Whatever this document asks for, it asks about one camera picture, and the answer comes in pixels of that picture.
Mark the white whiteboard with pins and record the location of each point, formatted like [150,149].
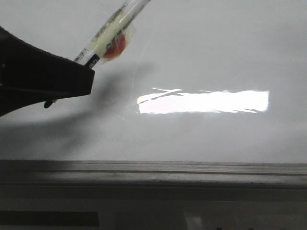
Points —
[201,80]

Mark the white black whiteboard marker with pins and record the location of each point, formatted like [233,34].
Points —
[113,37]

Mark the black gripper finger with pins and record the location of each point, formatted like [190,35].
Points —
[29,75]

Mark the grey metal whiteboard frame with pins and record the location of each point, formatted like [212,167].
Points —
[153,173]

